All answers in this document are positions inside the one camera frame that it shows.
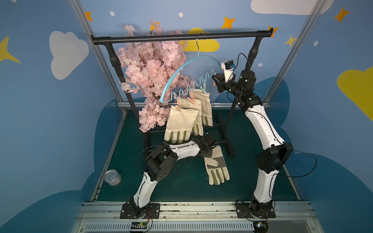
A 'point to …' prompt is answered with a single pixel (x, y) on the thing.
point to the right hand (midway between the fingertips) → (217, 73)
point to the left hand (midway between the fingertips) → (209, 150)
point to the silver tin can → (112, 177)
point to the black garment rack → (223, 134)
